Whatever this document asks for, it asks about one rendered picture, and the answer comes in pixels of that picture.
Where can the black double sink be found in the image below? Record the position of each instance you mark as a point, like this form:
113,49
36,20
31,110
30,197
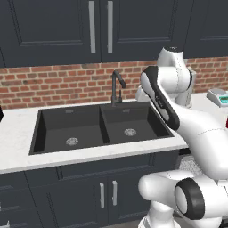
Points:
89,130

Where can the red object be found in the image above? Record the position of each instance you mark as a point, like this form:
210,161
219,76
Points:
226,121

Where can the dark base cupboard door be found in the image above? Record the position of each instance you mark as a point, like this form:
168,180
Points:
127,196
71,205

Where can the black tap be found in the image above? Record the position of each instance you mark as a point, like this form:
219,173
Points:
114,89

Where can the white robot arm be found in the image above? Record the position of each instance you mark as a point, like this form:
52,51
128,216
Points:
205,142

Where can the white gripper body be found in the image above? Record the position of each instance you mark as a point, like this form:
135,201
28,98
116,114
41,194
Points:
142,94

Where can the black object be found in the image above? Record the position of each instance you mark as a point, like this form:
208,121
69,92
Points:
1,114

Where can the white kitchen scale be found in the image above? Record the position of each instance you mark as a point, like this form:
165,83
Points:
218,96

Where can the dark fixed panel under sink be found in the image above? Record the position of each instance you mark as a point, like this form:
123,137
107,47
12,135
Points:
104,166

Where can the dark drawer front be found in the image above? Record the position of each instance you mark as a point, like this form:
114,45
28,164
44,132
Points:
16,210
13,181

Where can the dishwasher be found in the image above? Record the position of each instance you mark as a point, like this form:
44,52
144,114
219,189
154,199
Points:
190,164

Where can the dark wall cupboard door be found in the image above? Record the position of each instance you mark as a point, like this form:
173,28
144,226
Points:
210,26
142,26
50,29

